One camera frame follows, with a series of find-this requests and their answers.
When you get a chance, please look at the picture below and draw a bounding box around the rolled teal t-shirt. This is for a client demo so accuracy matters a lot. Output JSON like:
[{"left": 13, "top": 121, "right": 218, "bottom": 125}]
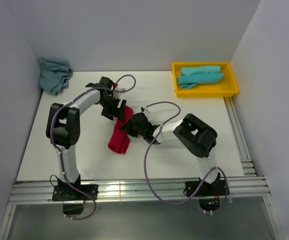
[
  {"left": 180, "top": 65, "right": 221, "bottom": 76},
  {"left": 177, "top": 73, "right": 224, "bottom": 89}
]

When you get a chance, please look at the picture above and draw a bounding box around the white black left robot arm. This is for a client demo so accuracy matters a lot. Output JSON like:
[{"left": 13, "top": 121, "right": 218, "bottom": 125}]
[{"left": 46, "top": 77, "right": 128, "bottom": 200}]

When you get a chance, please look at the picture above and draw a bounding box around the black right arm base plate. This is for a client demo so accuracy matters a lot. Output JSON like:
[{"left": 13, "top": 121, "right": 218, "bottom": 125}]
[{"left": 183, "top": 180, "right": 230, "bottom": 197}]

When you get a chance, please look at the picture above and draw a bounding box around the yellow plastic bin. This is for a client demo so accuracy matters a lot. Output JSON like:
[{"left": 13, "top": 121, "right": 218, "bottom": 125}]
[{"left": 172, "top": 62, "right": 240, "bottom": 98}]

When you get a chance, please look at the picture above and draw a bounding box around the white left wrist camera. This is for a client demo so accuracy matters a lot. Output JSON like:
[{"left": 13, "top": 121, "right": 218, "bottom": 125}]
[{"left": 112, "top": 83, "right": 126, "bottom": 99}]

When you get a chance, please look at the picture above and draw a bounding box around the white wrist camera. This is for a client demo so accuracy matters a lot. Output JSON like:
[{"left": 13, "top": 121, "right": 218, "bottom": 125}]
[
  {"left": 140, "top": 106, "right": 151, "bottom": 119},
  {"left": 112, "top": 83, "right": 126, "bottom": 99}
]

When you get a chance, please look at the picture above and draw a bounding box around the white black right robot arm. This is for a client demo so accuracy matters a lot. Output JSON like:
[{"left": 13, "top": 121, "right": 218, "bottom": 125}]
[{"left": 120, "top": 113, "right": 220, "bottom": 195}]

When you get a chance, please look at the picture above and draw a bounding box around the crumpled grey-blue t-shirt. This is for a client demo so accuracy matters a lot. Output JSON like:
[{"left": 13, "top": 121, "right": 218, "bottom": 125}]
[{"left": 38, "top": 57, "right": 73, "bottom": 95}]

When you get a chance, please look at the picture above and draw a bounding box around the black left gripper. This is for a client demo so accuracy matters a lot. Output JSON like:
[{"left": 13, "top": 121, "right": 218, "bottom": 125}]
[{"left": 99, "top": 96, "right": 127, "bottom": 123}]

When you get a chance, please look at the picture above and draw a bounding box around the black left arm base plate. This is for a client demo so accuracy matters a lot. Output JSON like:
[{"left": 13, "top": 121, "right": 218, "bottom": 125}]
[{"left": 51, "top": 184, "right": 99, "bottom": 202}]

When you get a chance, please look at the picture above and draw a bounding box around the aluminium mounting rail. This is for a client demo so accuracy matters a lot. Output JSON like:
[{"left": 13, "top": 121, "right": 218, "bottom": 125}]
[{"left": 8, "top": 176, "right": 271, "bottom": 205}]

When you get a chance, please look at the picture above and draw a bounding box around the red t-shirt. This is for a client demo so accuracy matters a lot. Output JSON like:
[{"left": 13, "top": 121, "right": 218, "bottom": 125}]
[{"left": 108, "top": 106, "right": 134, "bottom": 154}]

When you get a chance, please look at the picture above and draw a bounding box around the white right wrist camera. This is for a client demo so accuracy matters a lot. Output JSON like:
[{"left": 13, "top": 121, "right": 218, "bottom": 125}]
[{"left": 140, "top": 106, "right": 151, "bottom": 119}]

